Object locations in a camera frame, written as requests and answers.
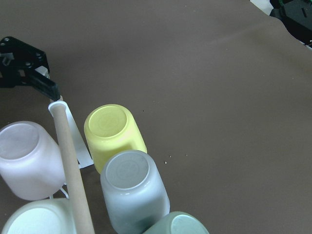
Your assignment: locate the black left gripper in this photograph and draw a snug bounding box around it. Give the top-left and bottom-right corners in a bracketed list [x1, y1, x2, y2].
[0, 36, 60, 101]

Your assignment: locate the pink cup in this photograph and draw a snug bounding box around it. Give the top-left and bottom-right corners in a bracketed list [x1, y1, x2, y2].
[0, 121, 65, 200]

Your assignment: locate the green cup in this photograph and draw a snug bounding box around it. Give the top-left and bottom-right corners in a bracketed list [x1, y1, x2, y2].
[144, 211, 209, 234]

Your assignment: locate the yellow cup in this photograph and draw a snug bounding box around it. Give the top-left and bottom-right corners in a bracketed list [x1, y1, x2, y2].
[84, 104, 147, 173]

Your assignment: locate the cream cup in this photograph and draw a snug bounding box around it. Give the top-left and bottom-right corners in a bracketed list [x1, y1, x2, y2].
[1, 198, 77, 234]

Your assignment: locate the grey cup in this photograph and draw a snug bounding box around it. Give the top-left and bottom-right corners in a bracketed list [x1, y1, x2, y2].
[100, 150, 170, 234]

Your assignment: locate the white wire cup rack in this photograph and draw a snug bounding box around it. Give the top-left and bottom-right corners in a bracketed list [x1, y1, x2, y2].
[48, 99, 95, 234]

